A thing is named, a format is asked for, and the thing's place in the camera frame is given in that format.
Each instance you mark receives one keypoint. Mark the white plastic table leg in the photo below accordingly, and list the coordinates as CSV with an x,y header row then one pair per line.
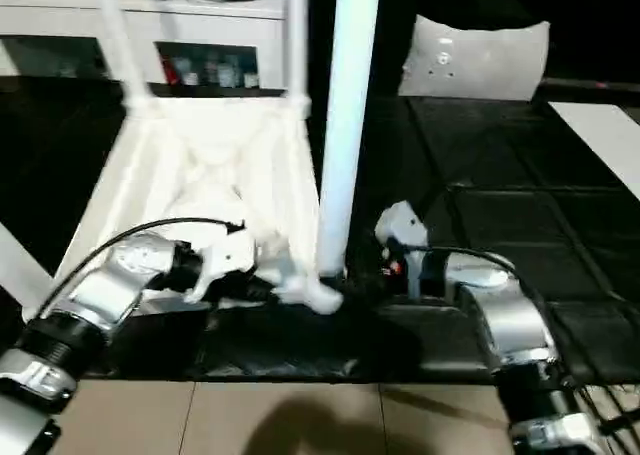
x,y
118,45
345,115
296,35
22,265

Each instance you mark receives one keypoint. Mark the white plastic table top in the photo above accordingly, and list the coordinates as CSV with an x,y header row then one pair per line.
x,y
200,185

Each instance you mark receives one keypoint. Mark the white flat board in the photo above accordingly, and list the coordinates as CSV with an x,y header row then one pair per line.
x,y
605,140

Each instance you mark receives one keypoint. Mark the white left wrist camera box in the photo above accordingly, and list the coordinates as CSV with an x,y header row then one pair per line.
x,y
228,255

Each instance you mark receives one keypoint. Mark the white glass-door cabinet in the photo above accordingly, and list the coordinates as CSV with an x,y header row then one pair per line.
x,y
120,35

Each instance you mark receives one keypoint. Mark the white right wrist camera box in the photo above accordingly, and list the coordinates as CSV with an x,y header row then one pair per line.
x,y
400,225

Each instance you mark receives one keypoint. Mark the black work mat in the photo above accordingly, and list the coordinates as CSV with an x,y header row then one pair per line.
x,y
520,205

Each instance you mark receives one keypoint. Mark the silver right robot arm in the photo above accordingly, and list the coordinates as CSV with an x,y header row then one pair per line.
x,y
510,335

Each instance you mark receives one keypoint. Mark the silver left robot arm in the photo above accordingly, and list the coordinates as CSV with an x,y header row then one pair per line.
x,y
80,335

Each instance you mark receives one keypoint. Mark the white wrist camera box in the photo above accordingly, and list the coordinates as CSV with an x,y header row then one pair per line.
x,y
228,255
400,225

